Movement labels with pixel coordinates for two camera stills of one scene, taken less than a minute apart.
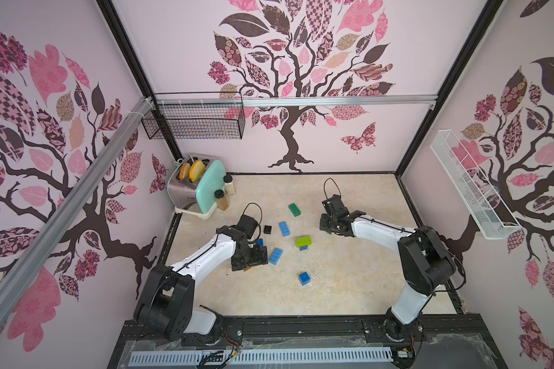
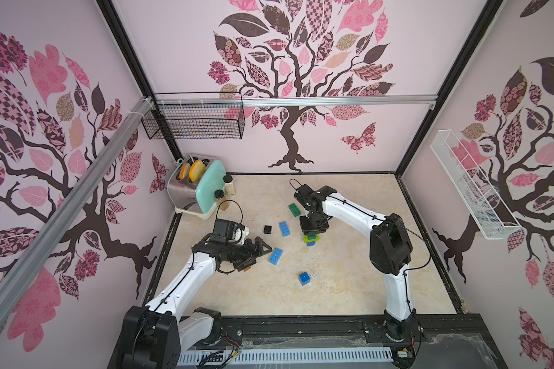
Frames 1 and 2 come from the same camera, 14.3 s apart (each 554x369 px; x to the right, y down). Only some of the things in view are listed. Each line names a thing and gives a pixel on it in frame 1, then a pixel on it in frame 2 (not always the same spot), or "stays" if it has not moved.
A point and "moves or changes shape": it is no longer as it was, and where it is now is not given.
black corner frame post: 475,38 stays
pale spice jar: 229,186 stays
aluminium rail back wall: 221,101 stays
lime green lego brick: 304,241 moves or changes shape
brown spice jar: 221,201 stays
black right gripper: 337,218 → 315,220
